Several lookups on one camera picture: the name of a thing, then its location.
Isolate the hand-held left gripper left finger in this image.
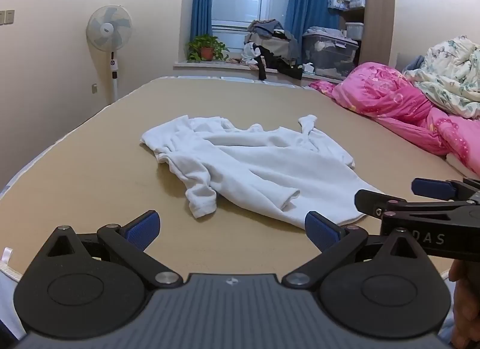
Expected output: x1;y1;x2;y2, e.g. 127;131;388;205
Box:
37;210;184;290

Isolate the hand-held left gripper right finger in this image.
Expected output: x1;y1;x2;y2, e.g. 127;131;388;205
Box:
281;211;429;290

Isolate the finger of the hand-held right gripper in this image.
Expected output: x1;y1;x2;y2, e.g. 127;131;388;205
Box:
354;189;414;222
411;177;480;203

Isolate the white shirt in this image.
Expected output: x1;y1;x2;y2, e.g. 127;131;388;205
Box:
140;113;387;230

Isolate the pile of clothes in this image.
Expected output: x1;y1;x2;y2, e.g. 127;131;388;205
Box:
241;19;304;80

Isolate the person's right hand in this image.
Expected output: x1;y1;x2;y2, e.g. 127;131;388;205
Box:
449;259;480;349

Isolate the white cloth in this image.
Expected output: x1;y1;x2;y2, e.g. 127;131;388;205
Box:
445;153;480;179

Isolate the beige bed mat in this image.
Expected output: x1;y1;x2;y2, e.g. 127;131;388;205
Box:
0;77;480;286

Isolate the pink floral quilt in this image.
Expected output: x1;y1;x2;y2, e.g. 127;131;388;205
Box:
309;62;480;178

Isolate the white floral quilt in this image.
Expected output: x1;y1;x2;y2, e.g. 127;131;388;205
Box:
403;36;480;119

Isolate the white ribbon tag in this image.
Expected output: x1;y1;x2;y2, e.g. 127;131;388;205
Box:
0;247;16;272

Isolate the blue striped bed sheet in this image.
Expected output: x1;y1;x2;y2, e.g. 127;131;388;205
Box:
0;176;29;339

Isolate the clear plastic storage bin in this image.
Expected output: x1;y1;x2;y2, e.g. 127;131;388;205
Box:
302;26;360;80

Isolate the small clear plastic box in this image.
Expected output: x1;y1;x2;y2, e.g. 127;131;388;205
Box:
344;22;364;40

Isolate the wooden shelf unit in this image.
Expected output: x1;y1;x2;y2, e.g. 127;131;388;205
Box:
339;0;396;69

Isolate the potted green plant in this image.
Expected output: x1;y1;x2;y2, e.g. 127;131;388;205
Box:
186;35;229;63

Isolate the white standing fan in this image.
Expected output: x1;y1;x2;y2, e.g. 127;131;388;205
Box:
86;5;134;104

